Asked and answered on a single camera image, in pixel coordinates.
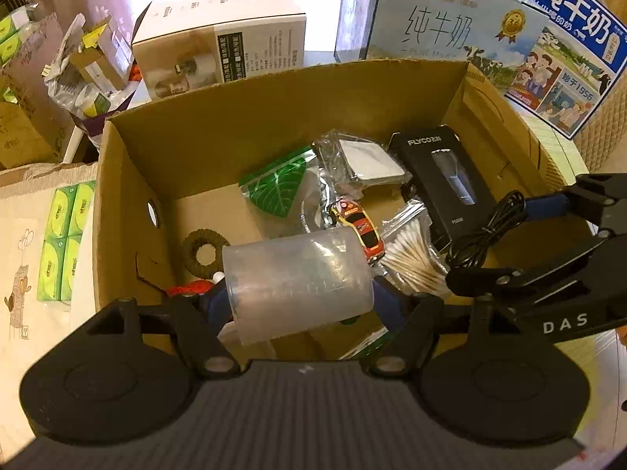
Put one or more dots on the bag of cotton swabs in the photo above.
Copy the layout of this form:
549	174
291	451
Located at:
416	259

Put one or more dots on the black shaver box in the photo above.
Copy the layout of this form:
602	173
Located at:
445	181

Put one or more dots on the silver green tea bag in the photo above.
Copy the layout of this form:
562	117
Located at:
279	186

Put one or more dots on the translucent plastic cup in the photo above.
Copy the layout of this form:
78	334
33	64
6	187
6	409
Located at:
294	284

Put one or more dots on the purple basket of clutter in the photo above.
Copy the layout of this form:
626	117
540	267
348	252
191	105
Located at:
93	83

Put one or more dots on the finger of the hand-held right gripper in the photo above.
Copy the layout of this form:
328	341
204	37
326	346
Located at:
548	207
490	281

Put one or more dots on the chair with quilted cover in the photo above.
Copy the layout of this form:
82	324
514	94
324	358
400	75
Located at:
607	132

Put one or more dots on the light blue milk carton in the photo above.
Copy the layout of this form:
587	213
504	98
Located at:
431	24

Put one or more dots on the green tissue multipack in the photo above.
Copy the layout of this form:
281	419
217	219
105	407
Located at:
66	240

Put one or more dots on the red cat plush toy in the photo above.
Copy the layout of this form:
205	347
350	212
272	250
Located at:
203	252

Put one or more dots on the brown cardboard box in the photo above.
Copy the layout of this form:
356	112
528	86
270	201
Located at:
196	147

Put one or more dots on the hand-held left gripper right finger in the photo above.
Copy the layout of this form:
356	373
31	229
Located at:
389	306

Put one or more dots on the clear plastic square box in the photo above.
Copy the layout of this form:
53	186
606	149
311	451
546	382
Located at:
367	161

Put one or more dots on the stack of green tissue packs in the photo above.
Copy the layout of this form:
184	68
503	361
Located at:
14	29

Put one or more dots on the white cartoon print cloth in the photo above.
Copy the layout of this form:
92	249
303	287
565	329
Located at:
19	279

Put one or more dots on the white printed carton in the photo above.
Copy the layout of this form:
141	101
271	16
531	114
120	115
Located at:
220	44

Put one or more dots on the red toy car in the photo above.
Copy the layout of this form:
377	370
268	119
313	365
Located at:
360	227

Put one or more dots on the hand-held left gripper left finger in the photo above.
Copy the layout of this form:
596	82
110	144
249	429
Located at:
215	303

